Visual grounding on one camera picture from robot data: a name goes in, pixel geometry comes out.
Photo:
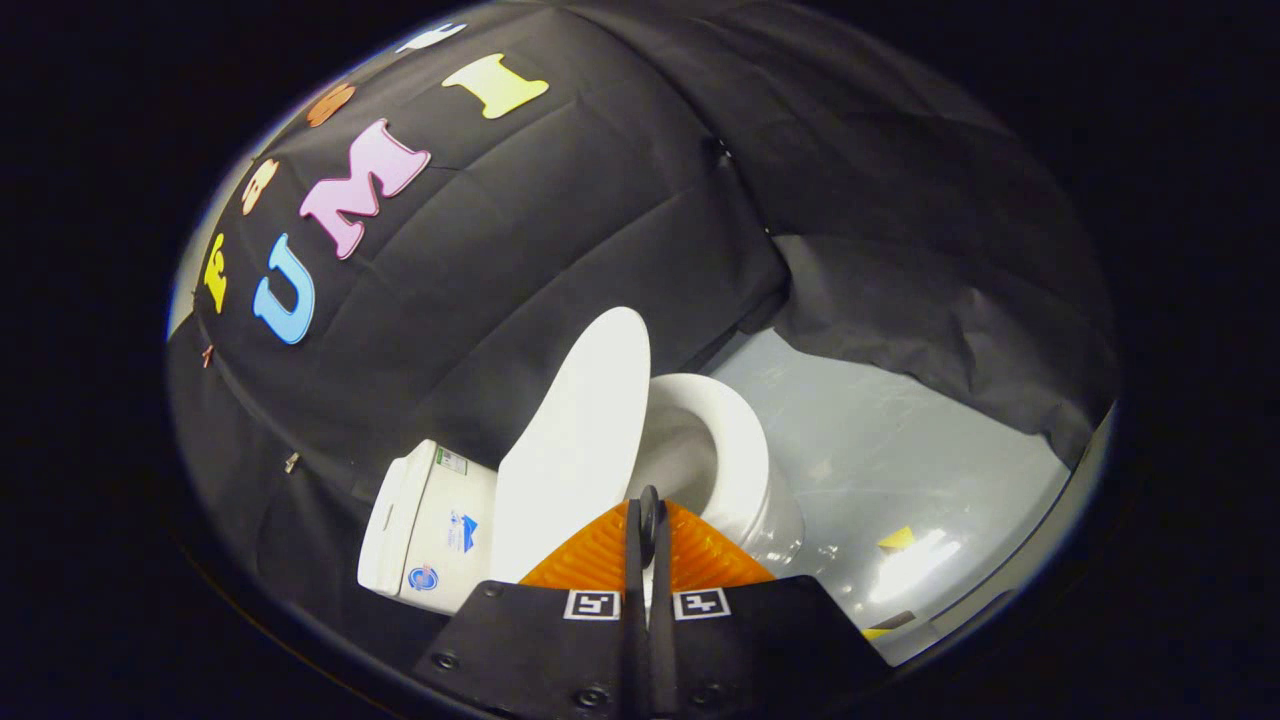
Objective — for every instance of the black lid pull tab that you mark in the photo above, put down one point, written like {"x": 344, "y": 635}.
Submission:
{"x": 649, "y": 512}

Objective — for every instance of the white toilet lid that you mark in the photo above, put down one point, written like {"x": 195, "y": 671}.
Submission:
{"x": 580, "y": 430}

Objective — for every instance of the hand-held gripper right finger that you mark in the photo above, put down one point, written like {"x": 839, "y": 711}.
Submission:
{"x": 660, "y": 630}

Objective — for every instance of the black backdrop cloth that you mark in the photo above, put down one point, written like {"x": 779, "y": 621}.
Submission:
{"x": 560, "y": 230}

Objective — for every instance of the yellow tape piece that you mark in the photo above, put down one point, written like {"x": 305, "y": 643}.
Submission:
{"x": 874, "y": 633}
{"x": 897, "y": 538}

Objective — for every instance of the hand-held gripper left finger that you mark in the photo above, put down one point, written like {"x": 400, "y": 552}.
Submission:
{"x": 634, "y": 620}

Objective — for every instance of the white toilet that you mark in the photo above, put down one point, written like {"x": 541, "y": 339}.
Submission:
{"x": 730, "y": 450}

